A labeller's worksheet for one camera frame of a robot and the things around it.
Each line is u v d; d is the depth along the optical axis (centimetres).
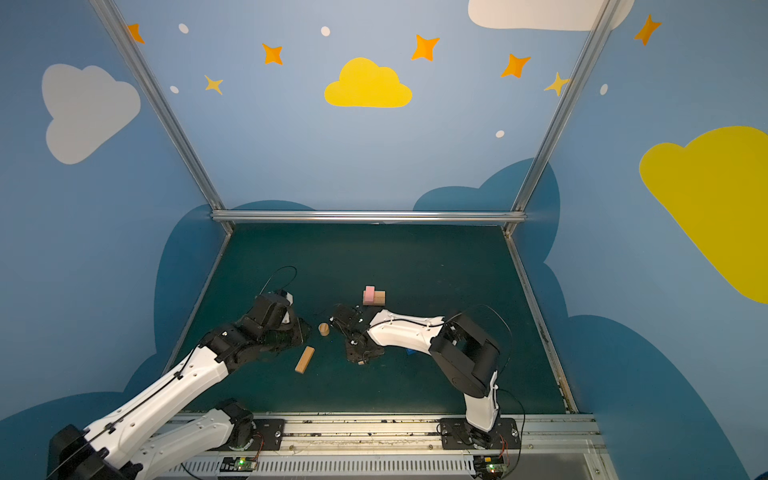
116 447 40
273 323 61
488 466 71
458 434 75
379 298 99
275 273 105
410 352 88
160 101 84
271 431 75
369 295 99
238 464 70
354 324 68
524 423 74
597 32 72
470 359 47
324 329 91
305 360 86
